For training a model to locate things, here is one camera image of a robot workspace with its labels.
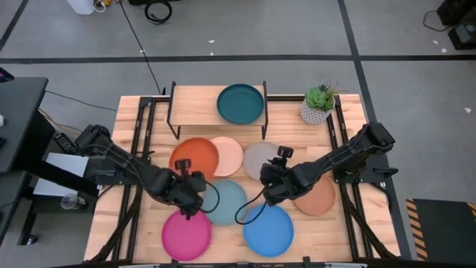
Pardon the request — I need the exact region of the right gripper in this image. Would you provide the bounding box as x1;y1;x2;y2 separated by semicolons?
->
259;158;299;208

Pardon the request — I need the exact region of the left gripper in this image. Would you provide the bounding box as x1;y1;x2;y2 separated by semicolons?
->
169;170;208;221

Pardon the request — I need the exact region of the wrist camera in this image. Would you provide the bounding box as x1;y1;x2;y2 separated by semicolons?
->
277;145;295;165
174;159;193;178

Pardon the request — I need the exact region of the black metal table frame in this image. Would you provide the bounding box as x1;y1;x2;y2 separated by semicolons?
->
87;95;401;264

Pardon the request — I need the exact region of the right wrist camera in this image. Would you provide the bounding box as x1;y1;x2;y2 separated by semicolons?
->
277;145;295;165

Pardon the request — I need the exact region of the white board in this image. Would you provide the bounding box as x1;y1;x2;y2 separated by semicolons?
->
33;152;100;198

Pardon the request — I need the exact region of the black equipment case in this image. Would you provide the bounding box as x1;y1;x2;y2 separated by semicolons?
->
437;0;476;51

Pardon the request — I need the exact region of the long black cable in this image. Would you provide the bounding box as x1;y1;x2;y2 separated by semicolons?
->
118;0;167;96

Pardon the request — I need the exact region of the light teal plate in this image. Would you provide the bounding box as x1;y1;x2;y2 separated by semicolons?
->
202;179;248;226

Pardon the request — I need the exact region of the orange plate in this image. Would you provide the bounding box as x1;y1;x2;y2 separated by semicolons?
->
169;137;220;182

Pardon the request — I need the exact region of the dark teal plate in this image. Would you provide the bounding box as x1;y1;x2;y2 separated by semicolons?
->
216;83;265;125

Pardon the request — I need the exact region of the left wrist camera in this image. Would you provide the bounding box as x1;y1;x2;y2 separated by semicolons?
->
174;159;193;178

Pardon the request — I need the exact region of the wooden shelf with black legs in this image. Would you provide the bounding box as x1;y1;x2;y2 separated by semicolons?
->
166;80;269;141

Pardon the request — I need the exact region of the magenta plate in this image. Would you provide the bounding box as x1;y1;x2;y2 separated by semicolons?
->
161;209;213;262

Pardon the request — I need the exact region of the terracotta plate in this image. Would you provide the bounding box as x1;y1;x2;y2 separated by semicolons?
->
292;174;337;217

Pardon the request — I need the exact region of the succulent in white patterned pot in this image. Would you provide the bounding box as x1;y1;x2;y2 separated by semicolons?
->
299;78;347;126

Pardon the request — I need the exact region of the white container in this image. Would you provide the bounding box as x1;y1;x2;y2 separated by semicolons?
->
66;0;97;16

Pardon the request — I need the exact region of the peach plate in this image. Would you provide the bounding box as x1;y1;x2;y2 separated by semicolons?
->
210;135;245;178

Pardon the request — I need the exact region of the black mat with hazard stripes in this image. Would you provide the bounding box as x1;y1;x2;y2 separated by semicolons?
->
405;198;476;261

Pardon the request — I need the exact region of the blue plate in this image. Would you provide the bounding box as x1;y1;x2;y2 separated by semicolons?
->
243;203;295;258

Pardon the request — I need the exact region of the grey beige plate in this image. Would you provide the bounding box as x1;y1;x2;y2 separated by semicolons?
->
242;141;280;182

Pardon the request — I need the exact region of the coiled black cable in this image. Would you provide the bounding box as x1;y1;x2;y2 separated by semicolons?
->
144;1;173;26

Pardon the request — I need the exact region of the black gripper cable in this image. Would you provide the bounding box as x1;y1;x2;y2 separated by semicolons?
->
234;188;269;226
199;179;222;215

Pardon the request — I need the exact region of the black desk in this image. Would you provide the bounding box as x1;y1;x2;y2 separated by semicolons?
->
0;77;101;246

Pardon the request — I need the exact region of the clear glass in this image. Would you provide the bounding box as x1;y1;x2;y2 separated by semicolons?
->
60;192;89;211

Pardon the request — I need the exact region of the thin black floor cable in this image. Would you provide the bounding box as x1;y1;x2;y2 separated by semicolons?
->
44;90;119;112

